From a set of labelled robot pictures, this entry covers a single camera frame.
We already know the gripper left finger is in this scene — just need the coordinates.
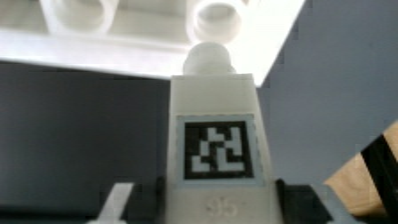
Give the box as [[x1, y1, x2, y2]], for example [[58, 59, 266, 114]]
[[84, 181, 164, 224]]

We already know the white chair seat part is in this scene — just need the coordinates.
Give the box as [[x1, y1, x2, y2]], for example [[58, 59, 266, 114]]
[[0, 0, 262, 81]]

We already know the white chair leg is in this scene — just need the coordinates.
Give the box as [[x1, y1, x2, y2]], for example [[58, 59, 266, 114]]
[[163, 42, 282, 224]]

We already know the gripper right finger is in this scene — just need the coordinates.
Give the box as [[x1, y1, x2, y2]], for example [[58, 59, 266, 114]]
[[271, 178, 365, 224]]

